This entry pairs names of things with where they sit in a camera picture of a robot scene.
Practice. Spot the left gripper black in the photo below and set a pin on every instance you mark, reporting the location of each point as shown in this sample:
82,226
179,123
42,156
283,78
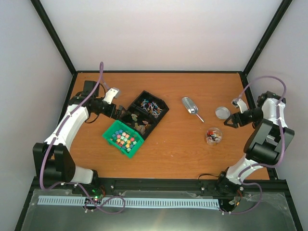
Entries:
110,114

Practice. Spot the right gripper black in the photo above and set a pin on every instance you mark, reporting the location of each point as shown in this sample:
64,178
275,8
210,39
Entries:
234,120

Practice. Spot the metal jar lid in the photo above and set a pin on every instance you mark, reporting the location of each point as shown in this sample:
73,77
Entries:
222,112

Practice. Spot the green plastic bin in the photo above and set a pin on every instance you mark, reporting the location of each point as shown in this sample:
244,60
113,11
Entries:
124,138

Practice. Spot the clear plastic jar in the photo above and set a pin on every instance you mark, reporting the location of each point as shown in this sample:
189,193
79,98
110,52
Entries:
213,136

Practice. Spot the black popsicle candy bin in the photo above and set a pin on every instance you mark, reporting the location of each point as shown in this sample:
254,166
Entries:
139,121

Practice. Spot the black lollipop bin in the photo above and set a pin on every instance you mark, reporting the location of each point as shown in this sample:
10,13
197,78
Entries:
151,105

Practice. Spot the metal scoop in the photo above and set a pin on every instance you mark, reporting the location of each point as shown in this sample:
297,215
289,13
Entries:
191,107

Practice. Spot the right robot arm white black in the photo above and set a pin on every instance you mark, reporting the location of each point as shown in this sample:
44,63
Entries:
264,147

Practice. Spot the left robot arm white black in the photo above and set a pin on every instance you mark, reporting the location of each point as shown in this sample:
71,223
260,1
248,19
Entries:
52,158

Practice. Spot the black frame rail front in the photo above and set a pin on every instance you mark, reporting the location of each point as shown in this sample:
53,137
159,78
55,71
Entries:
114,186

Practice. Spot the light blue cable duct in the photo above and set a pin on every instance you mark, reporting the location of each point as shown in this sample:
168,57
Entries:
131,202

